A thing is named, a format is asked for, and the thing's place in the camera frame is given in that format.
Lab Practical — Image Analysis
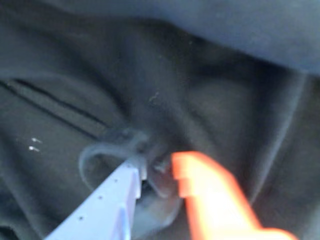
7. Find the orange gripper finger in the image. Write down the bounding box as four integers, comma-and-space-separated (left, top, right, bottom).
171, 151, 298, 240

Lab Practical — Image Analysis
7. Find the black plastic ring clamp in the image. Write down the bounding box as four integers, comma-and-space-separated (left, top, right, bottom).
79, 129, 182, 227

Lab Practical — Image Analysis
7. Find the black fabric bag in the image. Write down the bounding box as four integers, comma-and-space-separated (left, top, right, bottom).
0, 0, 320, 240

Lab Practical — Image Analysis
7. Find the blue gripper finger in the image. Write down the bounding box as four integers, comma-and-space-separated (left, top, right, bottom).
44, 159, 147, 240

